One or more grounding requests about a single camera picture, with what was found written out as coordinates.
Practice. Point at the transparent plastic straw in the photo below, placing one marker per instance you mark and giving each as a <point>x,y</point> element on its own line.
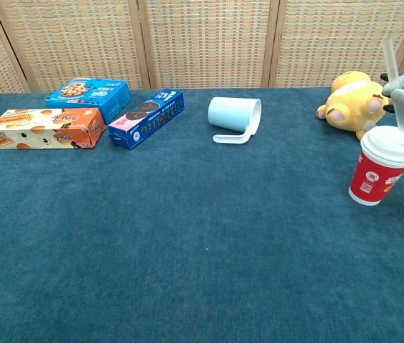
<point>391,60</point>

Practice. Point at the red paper cup white lid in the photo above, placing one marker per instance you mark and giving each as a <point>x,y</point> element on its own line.
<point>377,175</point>

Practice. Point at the yellow plush toy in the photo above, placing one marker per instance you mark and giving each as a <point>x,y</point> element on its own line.
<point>352,103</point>

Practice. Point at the white plastic mug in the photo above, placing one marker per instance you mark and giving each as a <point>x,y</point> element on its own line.
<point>232,112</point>

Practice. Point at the bamboo folding screen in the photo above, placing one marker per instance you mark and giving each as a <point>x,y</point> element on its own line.
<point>202,39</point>

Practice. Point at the blue felt table cover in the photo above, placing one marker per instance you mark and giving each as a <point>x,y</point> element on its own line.
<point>187,232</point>

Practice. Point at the blue Oreo cookie box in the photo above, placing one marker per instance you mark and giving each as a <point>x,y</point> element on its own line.
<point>148,118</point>

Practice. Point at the blue chocolate chip cookie box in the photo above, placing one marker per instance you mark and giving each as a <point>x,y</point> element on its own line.
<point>91,94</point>

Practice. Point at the orange wafer biscuit box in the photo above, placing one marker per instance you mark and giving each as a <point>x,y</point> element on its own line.
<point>45,128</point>

